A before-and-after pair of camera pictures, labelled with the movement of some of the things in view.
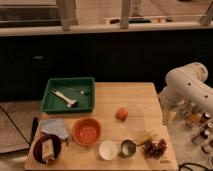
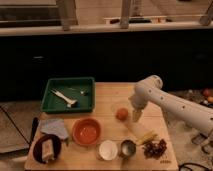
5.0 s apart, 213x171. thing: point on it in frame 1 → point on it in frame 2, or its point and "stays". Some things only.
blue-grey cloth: (54, 126) stays
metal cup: (128, 148) stays
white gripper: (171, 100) → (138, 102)
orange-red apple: (122, 113) stays
